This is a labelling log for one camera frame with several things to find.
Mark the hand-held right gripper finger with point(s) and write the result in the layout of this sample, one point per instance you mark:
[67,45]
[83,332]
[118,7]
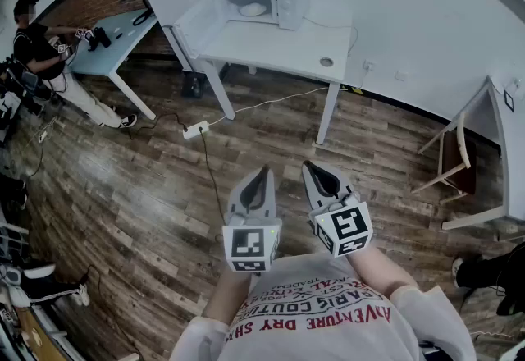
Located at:
[344,187]
[310,189]

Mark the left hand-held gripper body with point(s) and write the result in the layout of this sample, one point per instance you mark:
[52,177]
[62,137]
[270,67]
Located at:
[248,244]

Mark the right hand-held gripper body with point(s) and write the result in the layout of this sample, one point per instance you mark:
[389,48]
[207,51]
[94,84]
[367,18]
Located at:
[348,228]

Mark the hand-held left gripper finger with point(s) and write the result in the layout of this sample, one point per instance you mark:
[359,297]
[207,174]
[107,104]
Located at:
[270,199]
[234,199]

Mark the white microwave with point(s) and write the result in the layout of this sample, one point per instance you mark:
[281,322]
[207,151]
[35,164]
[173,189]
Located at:
[287,2]

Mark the person's right forearm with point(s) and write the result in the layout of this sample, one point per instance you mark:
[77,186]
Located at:
[379,269]

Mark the person's left forearm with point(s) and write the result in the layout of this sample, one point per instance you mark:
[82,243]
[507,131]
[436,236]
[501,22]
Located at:
[229,295]

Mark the white power strip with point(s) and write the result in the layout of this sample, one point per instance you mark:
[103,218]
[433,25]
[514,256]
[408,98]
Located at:
[197,131]

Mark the person's white printed shirt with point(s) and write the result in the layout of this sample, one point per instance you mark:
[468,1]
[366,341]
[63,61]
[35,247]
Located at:
[328,326]

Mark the wooden chair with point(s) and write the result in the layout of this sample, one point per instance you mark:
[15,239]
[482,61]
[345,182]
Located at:
[455,162]

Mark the black box under table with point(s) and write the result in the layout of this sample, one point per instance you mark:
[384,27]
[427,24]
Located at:
[193,85]

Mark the white table with grommet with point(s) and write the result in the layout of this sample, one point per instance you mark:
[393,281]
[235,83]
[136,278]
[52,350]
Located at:
[287,47]

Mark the plain white table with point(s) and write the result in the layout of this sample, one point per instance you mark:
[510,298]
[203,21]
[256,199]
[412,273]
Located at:
[510,162]

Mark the white plate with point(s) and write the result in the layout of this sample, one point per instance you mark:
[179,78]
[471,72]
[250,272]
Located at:
[252,14]

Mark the light blue table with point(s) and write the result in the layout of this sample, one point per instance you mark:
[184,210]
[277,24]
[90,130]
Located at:
[110,47]

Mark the black and white sneaker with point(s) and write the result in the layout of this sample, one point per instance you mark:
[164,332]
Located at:
[53,287]

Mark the black device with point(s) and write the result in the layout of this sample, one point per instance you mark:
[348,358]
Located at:
[99,38]

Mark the black equipment rack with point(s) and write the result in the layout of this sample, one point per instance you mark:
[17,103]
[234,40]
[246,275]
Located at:
[16,97]

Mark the white wall socket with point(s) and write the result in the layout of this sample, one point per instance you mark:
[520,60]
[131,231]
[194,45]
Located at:
[400,75]
[368,65]

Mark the small black frame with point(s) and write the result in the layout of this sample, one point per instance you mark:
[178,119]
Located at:
[509,101]

